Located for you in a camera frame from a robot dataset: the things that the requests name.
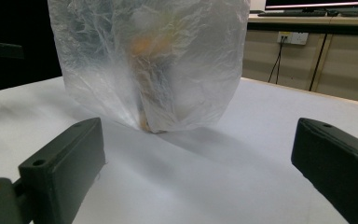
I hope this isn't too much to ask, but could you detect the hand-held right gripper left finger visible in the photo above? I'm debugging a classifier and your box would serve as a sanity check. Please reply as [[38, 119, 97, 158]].
[[18, 117, 106, 224]]

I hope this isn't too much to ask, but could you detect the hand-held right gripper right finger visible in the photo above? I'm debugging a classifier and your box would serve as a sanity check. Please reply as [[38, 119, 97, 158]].
[[291, 117, 358, 224]]

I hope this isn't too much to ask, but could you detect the translucent plastic bag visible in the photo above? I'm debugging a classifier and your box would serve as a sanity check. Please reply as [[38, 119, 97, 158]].
[[47, 0, 252, 134]]

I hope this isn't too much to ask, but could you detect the orange item inside bag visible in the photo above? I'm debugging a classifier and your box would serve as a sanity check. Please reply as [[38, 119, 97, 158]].
[[130, 34, 169, 133]]

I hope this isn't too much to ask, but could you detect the black keyboard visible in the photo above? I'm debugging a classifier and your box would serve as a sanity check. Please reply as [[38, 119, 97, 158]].
[[257, 10, 328, 18]]

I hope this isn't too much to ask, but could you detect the black monitor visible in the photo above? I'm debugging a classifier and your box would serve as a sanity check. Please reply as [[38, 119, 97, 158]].
[[264, 0, 358, 12]]

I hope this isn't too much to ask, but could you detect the black thick cable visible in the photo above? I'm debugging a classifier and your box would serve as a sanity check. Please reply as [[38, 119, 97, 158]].
[[309, 33, 329, 91]]

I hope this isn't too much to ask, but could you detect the black power cable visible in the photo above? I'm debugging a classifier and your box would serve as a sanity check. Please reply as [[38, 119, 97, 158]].
[[268, 35, 287, 85]]

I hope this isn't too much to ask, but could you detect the white wall socket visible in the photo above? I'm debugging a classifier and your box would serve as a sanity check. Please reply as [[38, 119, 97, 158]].
[[276, 31, 310, 47]]

